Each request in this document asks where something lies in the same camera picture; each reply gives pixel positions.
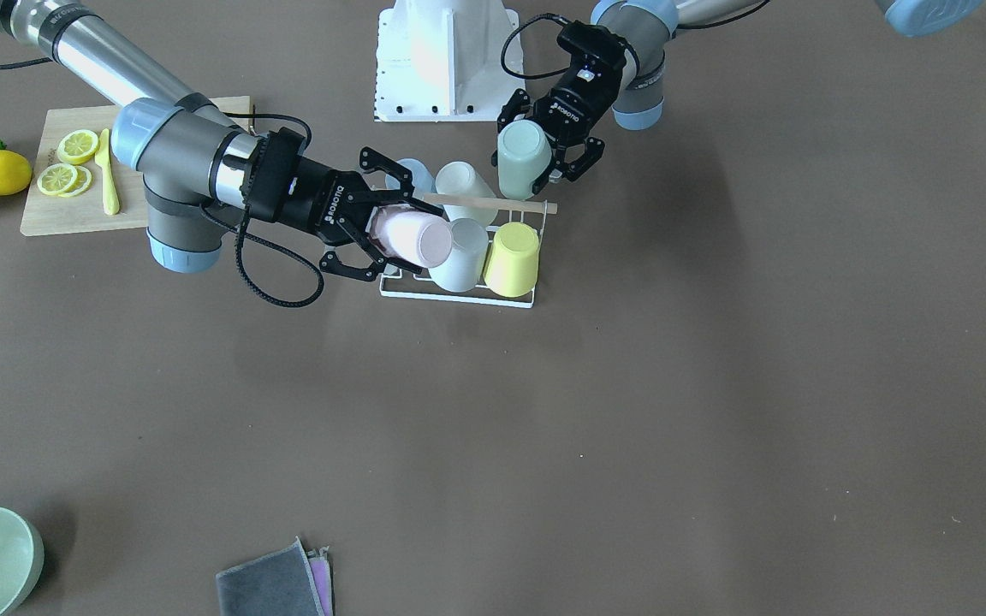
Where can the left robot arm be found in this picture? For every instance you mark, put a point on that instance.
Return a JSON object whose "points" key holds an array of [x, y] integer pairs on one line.
{"points": [[647, 27]]}

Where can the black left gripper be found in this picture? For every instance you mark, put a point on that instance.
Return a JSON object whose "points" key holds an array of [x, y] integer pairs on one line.
{"points": [[567, 107]]}

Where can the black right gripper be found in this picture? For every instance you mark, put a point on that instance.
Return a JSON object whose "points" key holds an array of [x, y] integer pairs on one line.
{"points": [[319, 199]]}

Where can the grey folded cloth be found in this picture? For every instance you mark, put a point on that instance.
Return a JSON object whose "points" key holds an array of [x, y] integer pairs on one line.
{"points": [[291, 581]]}

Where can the light blue cup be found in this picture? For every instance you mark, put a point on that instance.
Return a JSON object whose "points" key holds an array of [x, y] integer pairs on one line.
{"points": [[422, 180]]}

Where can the mint green cup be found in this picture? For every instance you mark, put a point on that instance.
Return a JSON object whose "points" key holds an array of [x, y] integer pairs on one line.
{"points": [[523, 154]]}

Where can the pink cup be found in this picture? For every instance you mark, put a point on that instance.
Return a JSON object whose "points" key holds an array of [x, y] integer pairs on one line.
{"points": [[412, 235]]}

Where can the white cup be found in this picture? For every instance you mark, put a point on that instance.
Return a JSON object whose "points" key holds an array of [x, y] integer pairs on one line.
{"points": [[462, 179]]}

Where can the grey cup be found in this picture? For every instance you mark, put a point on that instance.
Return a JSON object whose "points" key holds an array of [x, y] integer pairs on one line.
{"points": [[463, 268]]}

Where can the wooden cutting board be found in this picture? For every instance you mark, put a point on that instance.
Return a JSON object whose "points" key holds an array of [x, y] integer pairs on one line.
{"points": [[49, 215]]}

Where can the white wire cup rack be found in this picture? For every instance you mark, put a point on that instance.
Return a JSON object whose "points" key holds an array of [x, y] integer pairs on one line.
{"points": [[401, 284]]}

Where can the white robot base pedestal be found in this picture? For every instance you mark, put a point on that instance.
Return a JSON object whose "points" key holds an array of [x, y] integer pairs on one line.
{"points": [[445, 61]]}

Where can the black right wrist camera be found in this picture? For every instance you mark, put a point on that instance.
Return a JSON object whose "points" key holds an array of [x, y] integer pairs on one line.
{"points": [[272, 167]]}

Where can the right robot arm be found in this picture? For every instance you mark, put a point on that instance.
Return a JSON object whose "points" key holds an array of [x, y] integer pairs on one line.
{"points": [[206, 176]]}

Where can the yellow plastic knife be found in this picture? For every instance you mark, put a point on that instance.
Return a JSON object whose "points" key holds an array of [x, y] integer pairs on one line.
{"points": [[103, 159]]}

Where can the lemon slice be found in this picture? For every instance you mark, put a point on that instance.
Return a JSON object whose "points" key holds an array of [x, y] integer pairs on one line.
{"points": [[78, 147], [58, 179]]}

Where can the yellow cup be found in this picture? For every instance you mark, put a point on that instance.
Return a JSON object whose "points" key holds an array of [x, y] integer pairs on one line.
{"points": [[513, 260]]}

